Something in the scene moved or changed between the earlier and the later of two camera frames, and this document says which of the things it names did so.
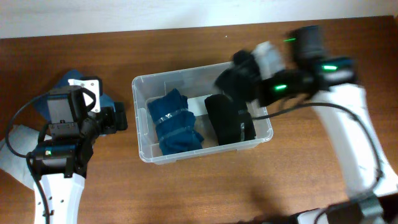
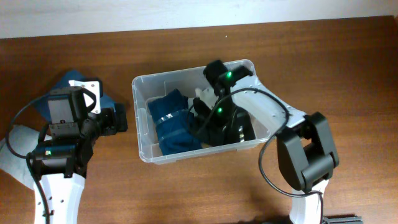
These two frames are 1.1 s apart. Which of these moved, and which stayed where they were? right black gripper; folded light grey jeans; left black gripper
Moved: right black gripper
Stayed: folded light grey jeans; left black gripper
